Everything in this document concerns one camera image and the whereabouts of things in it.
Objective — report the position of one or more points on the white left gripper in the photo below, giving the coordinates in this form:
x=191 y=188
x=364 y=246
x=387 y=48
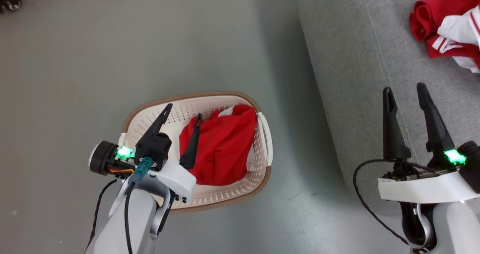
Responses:
x=176 y=179

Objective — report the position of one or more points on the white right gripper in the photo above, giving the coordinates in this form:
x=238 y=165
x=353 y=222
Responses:
x=423 y=190

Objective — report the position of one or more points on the red jersey with white trim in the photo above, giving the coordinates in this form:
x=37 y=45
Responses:
x=221 y=149

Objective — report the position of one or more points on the red white striped garment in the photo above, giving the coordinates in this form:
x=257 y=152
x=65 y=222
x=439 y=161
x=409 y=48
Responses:
x=427 y=18

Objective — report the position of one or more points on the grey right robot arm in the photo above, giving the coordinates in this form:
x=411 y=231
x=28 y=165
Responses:
x=457 y=227

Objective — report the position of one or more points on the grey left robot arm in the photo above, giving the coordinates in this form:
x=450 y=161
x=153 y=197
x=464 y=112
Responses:
x=112 y=227

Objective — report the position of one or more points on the grey fabric sofa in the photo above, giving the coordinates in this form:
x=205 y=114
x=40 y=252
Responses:
x=356 y=59

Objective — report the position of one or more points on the white laundry basket brown rim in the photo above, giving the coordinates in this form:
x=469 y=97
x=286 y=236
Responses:
x=221 y=197

